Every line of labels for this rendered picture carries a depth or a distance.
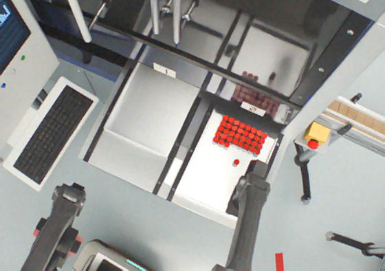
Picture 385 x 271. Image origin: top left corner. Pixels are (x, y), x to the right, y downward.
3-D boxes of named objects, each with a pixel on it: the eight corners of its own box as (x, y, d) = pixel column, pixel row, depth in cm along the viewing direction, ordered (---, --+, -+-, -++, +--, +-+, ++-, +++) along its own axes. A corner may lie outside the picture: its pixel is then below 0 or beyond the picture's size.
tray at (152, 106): (144, 53, 179) (144, 50, 176) (205, 79, 178) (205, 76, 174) (104, 130, 171) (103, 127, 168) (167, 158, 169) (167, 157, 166)
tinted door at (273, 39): (177, 49, 145) (179, -68, 88) (302, 104, 141) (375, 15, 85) (177, 50, 145) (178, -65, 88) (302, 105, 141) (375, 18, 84)
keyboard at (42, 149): (67, 84, 183) (65, 82, 181) (94, 101, 182) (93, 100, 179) (13, 166, 173) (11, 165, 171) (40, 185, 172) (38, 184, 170)
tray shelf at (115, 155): (133, 51, 182) (133, 49, 180) (295, 122, 176) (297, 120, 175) (78, 158, 170) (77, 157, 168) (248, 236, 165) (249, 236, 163)
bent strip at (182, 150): (180, 148, 170) (180, 144, 165) (188, 151, 170) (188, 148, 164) (163, 181, 167) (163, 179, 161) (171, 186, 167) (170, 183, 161)
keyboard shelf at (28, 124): (48, 68, 187) (46, 65, 185) (100, 100, 185) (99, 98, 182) (-11, 156, 177) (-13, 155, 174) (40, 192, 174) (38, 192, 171)
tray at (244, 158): (213, 111, 174) (214, 109, 171) (276, 140, 172) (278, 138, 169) (174, 193, 166) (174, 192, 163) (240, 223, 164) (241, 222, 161)
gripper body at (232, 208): (256, 192, 140) (261, 185, 134) (243, 221, 136) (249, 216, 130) (236, 183, 141) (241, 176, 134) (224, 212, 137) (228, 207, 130)
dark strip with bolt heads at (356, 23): (275, 118, 162) (353, 9, 85) (286, 123, 162) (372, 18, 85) (273, 121, 162) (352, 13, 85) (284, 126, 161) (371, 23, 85)
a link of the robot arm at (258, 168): (238, 184, 121) (267, 198, 121) (254, 147, 125) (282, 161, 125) (227, 194, 131) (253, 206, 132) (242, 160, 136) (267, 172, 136)
